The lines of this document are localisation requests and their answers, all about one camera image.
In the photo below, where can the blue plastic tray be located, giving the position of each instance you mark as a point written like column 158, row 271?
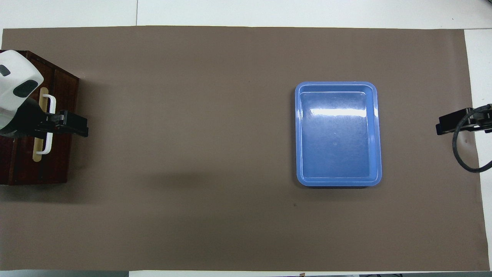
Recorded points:
column 338, row 146

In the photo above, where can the brown table mat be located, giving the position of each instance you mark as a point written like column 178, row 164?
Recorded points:
column 192, row 115

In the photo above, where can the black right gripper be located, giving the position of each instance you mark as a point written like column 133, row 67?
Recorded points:
column 482, row 119

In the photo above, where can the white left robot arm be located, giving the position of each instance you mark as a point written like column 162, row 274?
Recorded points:
column 15, row 77

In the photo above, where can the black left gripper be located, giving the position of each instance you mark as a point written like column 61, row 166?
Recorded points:
column 30, row 121

